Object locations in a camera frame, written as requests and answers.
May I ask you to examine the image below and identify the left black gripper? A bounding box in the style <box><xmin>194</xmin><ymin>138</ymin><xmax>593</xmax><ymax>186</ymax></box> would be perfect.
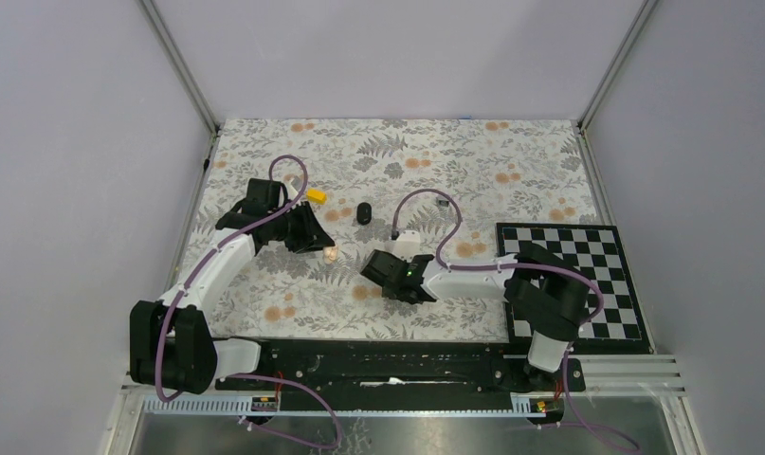
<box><xmin>268</xmin><ymin>201</ymin><xmax>335</xmax><ymax>254</ymax></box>

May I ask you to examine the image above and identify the pink round small object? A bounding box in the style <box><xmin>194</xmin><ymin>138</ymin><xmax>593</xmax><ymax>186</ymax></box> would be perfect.
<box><xmin>322</xmin><ymin>246</ymin><xmax>339</xmax><ymax>264</ymax></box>

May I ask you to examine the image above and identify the black earbud charging case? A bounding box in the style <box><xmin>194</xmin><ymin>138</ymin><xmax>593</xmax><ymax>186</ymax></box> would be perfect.
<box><xmin>355</xmin><ymin>202</ymin><xmax>373</xmax><ymax>226</ymax></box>

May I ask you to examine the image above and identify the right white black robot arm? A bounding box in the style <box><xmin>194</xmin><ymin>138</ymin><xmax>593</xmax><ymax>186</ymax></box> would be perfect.
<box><xmin>361</xmin><ymin>243</ymin><xmax>604</xmax><ymax>391</ymax></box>

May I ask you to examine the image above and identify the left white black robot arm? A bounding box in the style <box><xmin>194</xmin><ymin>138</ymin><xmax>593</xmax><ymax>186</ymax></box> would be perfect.
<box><xmin>128</xmin><ymin>178</ymin><xmax>336</xmax><ymax>401</ymax></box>

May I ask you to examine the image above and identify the yellow small object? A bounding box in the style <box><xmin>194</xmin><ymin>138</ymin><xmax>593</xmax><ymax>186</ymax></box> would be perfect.
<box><xmin>305</xmin><ymin>189</ymin><xmax>328</xmax><ymax>205</ymax></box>

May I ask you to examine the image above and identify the floral patterned table mat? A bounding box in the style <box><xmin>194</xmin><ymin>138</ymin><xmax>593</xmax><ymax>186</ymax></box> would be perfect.
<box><xmin>183</xmin><ymin>118</ymin><xmax>601</xmax><ymax>341</ymax></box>

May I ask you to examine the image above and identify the black white checkerboard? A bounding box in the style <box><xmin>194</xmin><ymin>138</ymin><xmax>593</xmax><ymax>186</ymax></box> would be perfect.
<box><xmin>495</xmin><ymin>223</ymin><xmax>649</xmax><ymax>354</ymax></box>

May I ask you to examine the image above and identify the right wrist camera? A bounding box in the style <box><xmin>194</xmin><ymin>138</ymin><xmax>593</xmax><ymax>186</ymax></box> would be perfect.
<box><xmin>390</xmin><ymin>230</ymin><xmax>421</xmax><ymax>261</ymax></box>

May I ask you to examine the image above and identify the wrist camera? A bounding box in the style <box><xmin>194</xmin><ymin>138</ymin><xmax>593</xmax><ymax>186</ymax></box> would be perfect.
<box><xmin>285</xmin><ymin>180</ymin><xmax>302</xmax><ymax>198</ymax></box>
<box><xmin>390</xmin><ymin>230</ymin><xmax>421</xmax><ymax>261</ymax></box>

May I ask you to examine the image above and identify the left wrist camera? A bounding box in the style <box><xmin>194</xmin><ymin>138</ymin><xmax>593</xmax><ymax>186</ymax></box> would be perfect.
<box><xmin>285</xmin><ymin>180</ymin><xmax>302</xmax><ymax>198</ymax></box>

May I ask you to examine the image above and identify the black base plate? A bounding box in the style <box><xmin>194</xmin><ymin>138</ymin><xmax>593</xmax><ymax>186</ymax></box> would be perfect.
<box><xmin>215</xmin><ymin>338</ymin><xmax>586</xmax><ymax>411</ymax></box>

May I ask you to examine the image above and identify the left aluminium frame post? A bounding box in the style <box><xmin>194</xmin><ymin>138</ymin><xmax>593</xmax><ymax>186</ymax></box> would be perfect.
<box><xmin>136</xmin><ymin>0</ymin><xmax>221</xmax><ymax>137</ymax></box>

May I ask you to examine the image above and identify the aluminium frame post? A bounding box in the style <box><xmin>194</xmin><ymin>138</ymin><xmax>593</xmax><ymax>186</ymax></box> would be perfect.
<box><xmin>136</xmin><ymin>0</ymin><xmax>221</xmax><ymax>137</ymax></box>
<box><xmin>577</xmin><ymin>0</ymin><xmax>660</xmax><ymax>132</ymax></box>

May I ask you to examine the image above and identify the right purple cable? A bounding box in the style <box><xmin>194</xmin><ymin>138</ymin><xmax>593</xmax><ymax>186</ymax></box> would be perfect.
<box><xmin>391</xmin><ymin>189</ymin><xmax>641</xmax><ymax>455</ymax></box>

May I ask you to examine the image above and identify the right aluminium frame post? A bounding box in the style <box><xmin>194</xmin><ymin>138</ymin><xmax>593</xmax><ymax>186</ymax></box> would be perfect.
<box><xmin>577</xmin><ymin>0</ymin><xmax>660</xmax><ymax>132</ymax></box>

